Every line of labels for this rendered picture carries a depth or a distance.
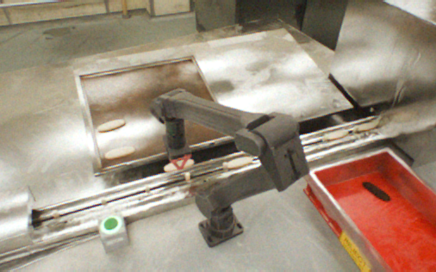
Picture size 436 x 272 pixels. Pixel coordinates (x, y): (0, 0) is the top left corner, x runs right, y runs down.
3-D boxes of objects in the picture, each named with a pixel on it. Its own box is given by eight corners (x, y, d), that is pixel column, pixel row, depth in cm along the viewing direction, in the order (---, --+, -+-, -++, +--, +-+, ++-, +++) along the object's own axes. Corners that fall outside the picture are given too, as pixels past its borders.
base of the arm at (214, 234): (209, 249, 100) (245, 231, 104) (209, 232, 95) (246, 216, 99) (196, 225, 106) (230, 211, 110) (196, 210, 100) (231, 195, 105)
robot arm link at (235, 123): (261, 163, 62) (301, 139, 68) (257, 136, 60) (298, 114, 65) (153, 116, 95) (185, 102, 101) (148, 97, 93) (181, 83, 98)
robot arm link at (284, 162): (293, 195, 59) (329, 169, 64) (252, 128, 61) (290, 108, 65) (204, 220, 98) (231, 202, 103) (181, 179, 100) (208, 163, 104)
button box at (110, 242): (105, 261, 101) (97, 240, 93) (102, 238, 106) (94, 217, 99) (133, 251, 103) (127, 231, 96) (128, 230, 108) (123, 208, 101)
